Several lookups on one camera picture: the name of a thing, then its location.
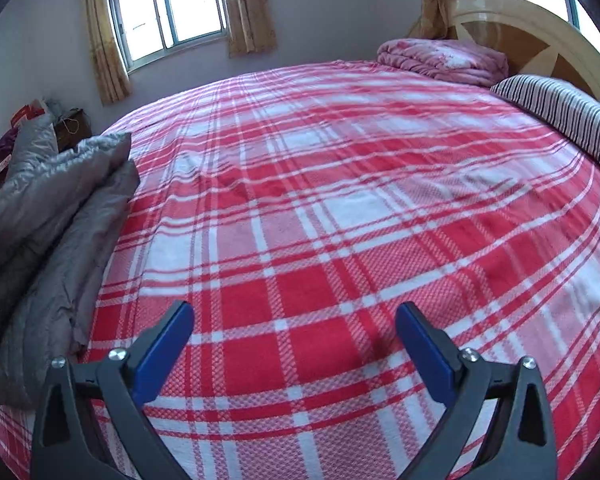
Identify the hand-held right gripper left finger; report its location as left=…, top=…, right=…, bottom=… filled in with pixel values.
left=30, top=300, right=196, bottom=480

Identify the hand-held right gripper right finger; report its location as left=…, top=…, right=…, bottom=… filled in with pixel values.
left=395, top=301, right=558, bottom=480

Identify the grey puffer jacket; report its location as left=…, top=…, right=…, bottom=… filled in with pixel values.
left=0, top=112, right=141, bottom=408

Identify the red plaid bed sheet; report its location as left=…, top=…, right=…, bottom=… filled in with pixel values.
left=0, top=60, right=600, bottom=480

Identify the wooden cabinet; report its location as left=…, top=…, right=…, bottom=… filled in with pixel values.
left=0, top=107, right=93, bottom=196

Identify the purple cloth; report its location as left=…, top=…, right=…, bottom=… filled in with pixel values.
left=0, top=127, right=22, bottom=161

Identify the striped pillow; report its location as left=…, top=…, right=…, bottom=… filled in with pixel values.
left=490, top=74, right=600, bottom=186

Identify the pink folded quilt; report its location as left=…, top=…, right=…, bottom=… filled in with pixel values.
left=377, top=37, right=509, bottom=86

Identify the wooden bed headboard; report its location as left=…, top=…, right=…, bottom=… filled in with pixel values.
left=447, top=0, right=600, bottom=116

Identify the window with metal frame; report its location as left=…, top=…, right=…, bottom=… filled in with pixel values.
left=107, top=0, right=231, bottom=73

